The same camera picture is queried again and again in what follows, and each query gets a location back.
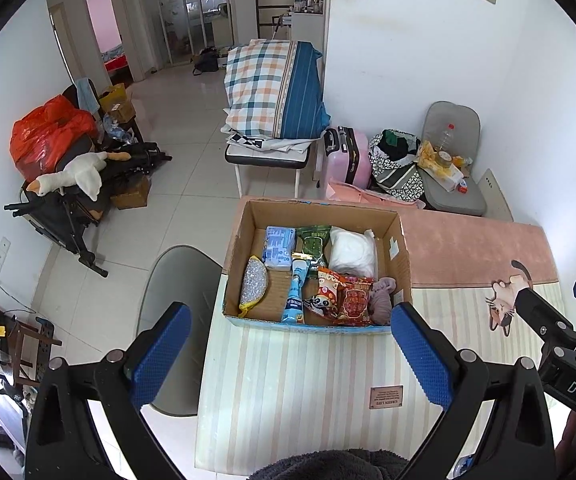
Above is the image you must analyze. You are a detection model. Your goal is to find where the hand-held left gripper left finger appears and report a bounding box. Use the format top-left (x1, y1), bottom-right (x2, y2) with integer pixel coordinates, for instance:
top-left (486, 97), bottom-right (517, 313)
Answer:
top-left (25, 301), bottom-right (192, 480)

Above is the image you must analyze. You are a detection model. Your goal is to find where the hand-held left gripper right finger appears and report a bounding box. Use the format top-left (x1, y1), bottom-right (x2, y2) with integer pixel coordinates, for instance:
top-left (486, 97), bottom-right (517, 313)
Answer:
top-left (390, 302), bottom-right (556, 480)

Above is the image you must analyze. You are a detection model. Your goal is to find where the purple cloth scrunchie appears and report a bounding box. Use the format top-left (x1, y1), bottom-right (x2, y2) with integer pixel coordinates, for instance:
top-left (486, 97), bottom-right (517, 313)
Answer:
top-left (368, 276), bottom-right (399, 326)

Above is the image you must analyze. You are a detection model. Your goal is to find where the red snack packet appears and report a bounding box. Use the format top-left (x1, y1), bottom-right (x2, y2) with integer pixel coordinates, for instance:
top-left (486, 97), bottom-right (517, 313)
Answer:
top-left (335, 275), bottom-right (376, 327)

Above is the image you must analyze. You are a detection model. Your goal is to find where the cartoon snack packet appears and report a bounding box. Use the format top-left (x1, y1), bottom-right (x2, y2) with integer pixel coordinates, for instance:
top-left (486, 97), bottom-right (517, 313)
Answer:
top-left (304, 267), bottom-right (349, 318)

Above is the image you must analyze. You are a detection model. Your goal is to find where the speckled grey yellow pouch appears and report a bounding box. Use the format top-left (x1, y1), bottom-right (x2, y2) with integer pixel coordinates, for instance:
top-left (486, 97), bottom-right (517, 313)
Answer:
top-left (238, 255), bottom-right (270, 317)

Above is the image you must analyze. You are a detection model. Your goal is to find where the white plastic packet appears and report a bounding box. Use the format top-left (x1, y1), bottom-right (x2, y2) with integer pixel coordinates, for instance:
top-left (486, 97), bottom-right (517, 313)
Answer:
top-left (328, 226), bottom-right (379, 281)

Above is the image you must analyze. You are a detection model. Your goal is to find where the blue tube packet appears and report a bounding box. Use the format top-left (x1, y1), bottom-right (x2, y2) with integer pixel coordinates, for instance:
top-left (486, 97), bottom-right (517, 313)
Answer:
top-left (280, 252), bottom-right (316, 323)

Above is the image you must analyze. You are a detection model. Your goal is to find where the green snack packet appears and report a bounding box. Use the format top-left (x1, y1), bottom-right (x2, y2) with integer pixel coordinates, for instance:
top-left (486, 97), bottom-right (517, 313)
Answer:
top-left (295, 225), bottom-right (331, 278)

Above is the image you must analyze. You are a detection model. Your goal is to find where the blue tissue packet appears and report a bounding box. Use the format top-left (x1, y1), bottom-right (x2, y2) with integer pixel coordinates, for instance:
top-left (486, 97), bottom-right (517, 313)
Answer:
top-left (262, 226), bottom-right (296, 271)

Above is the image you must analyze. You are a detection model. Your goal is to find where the person's right forearm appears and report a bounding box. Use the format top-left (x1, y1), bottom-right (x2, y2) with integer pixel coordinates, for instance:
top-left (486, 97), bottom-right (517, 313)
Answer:
top-left (555, 407), bottom-right (576, 480)

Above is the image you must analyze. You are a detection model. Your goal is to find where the grey round-back chair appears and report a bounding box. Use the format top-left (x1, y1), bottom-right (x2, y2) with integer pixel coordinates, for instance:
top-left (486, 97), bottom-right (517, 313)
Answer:
top-left (137, 245), bottom-right (224, 417)

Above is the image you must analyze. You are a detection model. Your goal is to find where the pink cat mat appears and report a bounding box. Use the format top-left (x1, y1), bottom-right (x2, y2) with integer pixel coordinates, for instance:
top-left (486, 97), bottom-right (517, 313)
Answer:
top-left (325, 180), bottom-right (561, 337)

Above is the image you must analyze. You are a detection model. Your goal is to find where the grey cushioned chair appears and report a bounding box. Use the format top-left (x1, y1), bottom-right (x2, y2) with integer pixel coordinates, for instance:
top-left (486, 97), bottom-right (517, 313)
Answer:
top-left (420, 101), bottom-right (487, 217)

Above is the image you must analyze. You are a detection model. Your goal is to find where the dark wooden chair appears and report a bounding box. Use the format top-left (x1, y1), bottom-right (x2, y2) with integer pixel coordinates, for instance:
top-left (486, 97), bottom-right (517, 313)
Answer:
top-left (0, 280), bottom-right (61, 386)

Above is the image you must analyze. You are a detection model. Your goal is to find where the person's dark fleece clothing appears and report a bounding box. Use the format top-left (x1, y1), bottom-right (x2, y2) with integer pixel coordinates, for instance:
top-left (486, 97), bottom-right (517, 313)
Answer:
top-left (248, 449), bottom-right (411, 480)

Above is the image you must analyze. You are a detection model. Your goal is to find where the tissue box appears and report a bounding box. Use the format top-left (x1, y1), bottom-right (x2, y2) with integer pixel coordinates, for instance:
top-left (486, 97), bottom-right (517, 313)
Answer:
top-left (435, 162), bottom-right (464, 191)

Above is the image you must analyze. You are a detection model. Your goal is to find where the brown cardboard box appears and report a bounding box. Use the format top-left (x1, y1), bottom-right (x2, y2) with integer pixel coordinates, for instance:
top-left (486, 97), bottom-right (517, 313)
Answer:
top-left (110, 175), bottom-right (153, 210)

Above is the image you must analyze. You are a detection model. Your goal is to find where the black folding rack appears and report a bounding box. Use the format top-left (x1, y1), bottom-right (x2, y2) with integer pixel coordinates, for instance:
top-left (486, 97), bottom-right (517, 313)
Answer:
top-left (4, 140), bottom-right (173, 278)

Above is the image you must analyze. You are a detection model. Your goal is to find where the black white patterned bag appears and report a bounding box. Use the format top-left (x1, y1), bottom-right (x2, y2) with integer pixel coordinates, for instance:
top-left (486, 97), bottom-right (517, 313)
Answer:
top-left (368, 129), bottom-right (426, 203)

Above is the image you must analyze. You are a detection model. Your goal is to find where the yellow plastic bag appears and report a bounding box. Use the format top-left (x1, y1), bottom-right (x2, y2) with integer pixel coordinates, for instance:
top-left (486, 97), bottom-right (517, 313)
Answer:
top-left (416, 140), bottom-right (439, 168)

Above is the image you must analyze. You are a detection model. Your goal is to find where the clear plastic bottle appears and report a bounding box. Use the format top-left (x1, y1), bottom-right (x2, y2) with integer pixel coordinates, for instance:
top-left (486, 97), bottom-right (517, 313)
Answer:
top-left (438, 122), bottom-right (456, 153)

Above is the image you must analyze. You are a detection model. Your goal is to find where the white goose plush toy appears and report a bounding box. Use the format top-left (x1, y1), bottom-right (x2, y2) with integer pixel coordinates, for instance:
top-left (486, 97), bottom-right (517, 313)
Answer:
top-left (25, 152), bottom-right (131, 201)

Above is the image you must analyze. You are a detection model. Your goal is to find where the pink suitcase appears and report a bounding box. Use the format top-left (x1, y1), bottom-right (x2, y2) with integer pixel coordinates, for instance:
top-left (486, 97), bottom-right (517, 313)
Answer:
top-left (322, 126), bottom-right (373, 187)

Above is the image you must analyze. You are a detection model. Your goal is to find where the white bench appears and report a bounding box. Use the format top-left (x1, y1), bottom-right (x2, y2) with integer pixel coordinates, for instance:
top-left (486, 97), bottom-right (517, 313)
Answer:
top-left (224, 132), bottom-right (319, 198)

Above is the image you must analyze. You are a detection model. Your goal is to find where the red plastic bag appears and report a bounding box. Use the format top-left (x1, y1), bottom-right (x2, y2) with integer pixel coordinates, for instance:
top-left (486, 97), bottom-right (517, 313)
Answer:
top-left (9, 95), bottom-right (100, 181)

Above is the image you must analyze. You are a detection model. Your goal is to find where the yellow cardboard box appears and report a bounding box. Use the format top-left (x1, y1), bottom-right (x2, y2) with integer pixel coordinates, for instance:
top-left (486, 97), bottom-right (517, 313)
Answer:
top-left (98, 84), bottom-right (136, 121)

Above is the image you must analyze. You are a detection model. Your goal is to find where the light blue cloth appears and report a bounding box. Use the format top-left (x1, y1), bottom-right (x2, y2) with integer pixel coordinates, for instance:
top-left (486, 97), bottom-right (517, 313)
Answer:
top-left (75, 77), bottom-right (99, 111)

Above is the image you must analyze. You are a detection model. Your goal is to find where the plaid folded bedding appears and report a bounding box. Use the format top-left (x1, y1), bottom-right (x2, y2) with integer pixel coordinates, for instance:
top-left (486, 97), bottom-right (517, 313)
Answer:
top-left (223, 39), bottom-right (331, 140)

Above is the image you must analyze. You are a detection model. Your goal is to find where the black floor bag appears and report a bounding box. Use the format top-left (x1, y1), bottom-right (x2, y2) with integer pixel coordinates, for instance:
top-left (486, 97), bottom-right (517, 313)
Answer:
top-left (192, 47), bottom-right (220, 76)

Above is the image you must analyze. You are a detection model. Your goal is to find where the white wall panel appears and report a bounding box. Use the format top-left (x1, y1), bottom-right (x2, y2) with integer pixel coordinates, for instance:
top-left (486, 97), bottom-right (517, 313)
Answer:
top-left (478, 169), bottom-right (514, 221)

